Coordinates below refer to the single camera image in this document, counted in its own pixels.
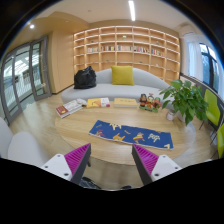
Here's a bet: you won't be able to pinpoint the wooden wall bookshelf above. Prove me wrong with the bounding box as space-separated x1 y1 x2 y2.
74 26 181 83

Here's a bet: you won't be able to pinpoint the white curtain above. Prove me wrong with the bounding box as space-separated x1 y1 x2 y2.
181 33 203 81

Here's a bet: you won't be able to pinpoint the red white open book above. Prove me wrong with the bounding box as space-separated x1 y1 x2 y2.
56 99 87 118

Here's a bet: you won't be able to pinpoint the green potted plant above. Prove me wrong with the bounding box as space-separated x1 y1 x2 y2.
160 79 208 125

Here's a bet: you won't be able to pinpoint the blue patterned towel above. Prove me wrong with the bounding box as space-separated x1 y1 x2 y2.
89 120 174 150

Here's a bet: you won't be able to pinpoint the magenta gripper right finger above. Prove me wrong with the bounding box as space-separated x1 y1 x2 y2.
131 143 183 186

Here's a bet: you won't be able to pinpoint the colourful toy figurines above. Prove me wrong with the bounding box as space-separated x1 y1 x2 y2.
138 93 161 113

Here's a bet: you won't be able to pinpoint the white armchair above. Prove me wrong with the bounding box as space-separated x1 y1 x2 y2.
0 117 49 167

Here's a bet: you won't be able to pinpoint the yellow cushion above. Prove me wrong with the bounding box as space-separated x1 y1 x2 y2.
111 66 134 85

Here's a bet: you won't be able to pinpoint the black bag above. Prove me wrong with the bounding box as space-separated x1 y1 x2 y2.
74 66 96 89

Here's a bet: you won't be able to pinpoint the tan flat book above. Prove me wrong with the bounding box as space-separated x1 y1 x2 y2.
114 98 137 107

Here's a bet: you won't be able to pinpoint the grey framed glass door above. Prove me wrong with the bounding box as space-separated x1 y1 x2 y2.
0 36 51 124

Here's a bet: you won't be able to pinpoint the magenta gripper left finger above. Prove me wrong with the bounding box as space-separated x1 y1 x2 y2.
41 143 92 185

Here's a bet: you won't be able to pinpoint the lime green chair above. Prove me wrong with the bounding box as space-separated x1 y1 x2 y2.
204 89 221 130

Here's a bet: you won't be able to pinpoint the grey curved sofa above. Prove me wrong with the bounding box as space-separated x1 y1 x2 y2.
61 68 169 104

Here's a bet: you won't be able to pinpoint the yellow red book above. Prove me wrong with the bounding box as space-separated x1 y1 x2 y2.
87 98 110 108

